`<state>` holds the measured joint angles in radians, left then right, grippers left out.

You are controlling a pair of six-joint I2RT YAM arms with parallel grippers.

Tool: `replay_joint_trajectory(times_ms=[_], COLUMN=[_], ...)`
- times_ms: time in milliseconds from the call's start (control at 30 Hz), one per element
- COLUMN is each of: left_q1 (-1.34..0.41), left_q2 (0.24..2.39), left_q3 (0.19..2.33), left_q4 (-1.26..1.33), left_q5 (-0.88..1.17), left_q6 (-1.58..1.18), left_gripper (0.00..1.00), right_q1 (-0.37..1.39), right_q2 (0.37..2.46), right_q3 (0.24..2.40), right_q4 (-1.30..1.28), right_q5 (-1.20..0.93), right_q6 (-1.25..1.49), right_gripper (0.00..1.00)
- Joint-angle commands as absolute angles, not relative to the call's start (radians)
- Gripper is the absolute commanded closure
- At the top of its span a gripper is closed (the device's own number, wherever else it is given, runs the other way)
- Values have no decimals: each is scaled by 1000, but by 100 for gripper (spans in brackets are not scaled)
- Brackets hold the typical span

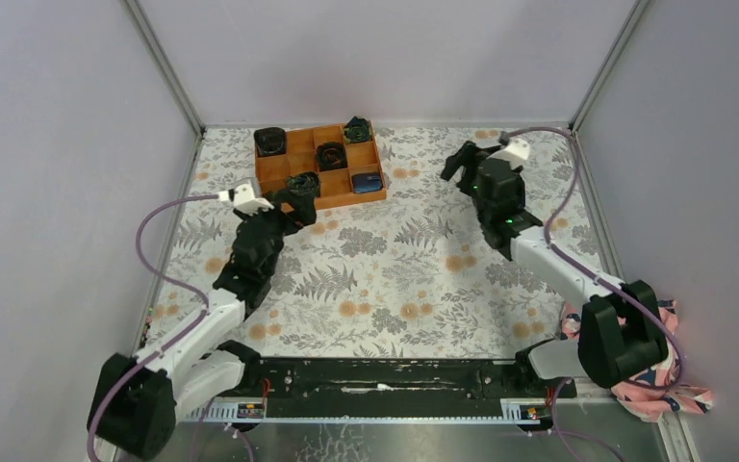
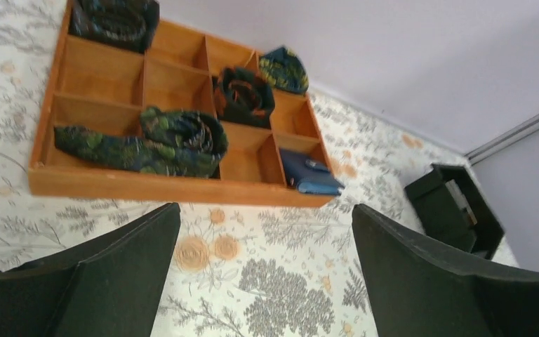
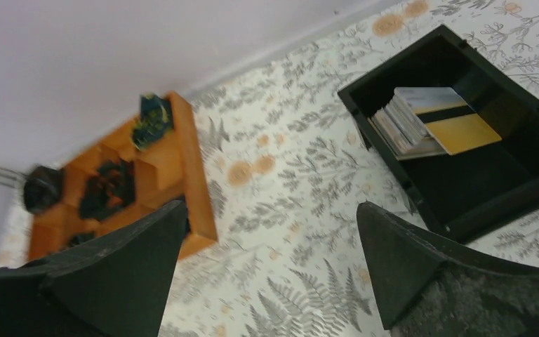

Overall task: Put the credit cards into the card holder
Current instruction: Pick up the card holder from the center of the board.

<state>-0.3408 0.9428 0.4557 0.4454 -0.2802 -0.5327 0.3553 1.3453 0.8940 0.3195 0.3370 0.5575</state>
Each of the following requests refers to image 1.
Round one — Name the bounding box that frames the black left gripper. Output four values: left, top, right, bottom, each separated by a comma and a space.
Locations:
233, 190, 316, 278

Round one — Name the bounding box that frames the blue leather card holder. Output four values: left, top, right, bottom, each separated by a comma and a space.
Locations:
351, 172, 384, 193

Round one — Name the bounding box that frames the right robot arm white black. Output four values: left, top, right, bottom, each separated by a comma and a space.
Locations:
441, 139, 670, 397

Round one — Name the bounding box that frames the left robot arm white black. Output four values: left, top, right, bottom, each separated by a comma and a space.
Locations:
87, 186, 317, 461

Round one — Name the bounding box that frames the green rolled belt front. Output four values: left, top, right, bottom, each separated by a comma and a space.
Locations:
286, 171, 320, 197

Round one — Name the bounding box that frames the orange wooden compartment tray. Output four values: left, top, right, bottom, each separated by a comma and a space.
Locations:
253, 116, 388, 210

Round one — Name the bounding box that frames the black rolled belt centre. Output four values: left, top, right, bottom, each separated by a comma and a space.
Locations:
316, 141, 348, 171

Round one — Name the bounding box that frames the black rolled belt top-left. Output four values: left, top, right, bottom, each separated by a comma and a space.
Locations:
253, 127, 288, 158

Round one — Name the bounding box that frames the green rolled belt top-right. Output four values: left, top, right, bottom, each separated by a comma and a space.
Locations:
343, 116, 373, 144

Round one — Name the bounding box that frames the floral table mat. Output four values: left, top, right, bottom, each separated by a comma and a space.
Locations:
165, 127, 572, 358

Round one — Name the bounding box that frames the pink patterned cloth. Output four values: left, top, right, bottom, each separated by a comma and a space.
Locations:
559, 299, 714, 423

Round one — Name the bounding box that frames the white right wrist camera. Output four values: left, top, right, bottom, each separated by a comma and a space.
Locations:
490, 138, 531, 169

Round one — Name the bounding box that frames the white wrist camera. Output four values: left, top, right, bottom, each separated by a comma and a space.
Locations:
228, 179, 274, 216
490, 138, 531, 169

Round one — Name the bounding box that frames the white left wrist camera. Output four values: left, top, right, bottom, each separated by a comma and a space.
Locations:
228, 179, 274, 216

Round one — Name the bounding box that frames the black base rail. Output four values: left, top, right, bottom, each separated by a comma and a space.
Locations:
221, 357, 560, 421

